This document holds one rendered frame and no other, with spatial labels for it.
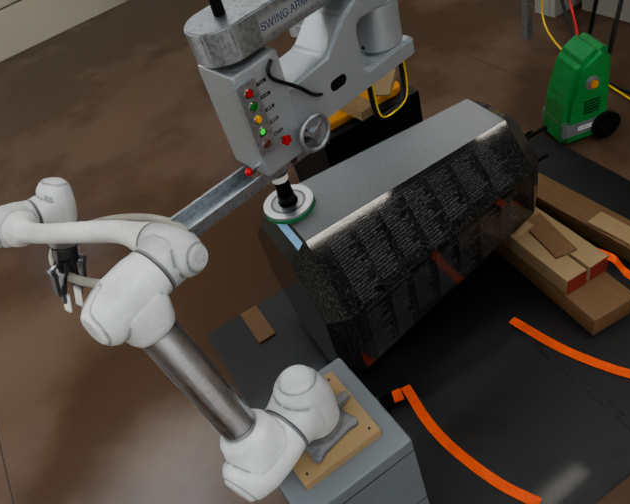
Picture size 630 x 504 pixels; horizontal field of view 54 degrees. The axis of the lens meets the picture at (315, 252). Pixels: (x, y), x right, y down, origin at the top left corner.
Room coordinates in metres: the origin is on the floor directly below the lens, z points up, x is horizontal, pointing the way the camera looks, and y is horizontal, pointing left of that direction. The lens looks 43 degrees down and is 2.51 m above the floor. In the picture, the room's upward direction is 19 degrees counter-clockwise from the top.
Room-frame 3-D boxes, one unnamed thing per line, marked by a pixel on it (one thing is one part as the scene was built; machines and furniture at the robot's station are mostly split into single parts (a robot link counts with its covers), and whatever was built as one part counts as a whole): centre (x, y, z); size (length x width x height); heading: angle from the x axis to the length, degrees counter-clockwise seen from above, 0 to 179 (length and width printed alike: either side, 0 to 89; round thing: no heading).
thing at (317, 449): (1.04, 0.15, 0.86); 0.22 x 0.18 x 0.06; 119
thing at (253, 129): (1.88, 0.04, 1.42); 0.08 x 0.03 x 0.28; 120
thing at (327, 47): (2.20, -0.31, 1.35); 0.74 x 0.23 x 0.49; 120
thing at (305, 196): (2.02, 0.03, 0.92); 0.21 x 0.21 x 0.01
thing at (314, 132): (1.97, -0.13, 1.25); 0.15 x 0.10 x 0.15; 120
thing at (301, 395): (1.02, 0.17, 1.00); 0.18 x 0.16 x 0.22; 130
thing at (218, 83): (2.06, -0.03, 1.37); 0.36 x 0.22 x 0.45; 120
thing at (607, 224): (1.97, -1.45, 0.12); 0.25 x 0.10 x 0.01; 21
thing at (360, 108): (2.73, -0.45, 0.81); 0.20 x 0.10 x 0.05; 24
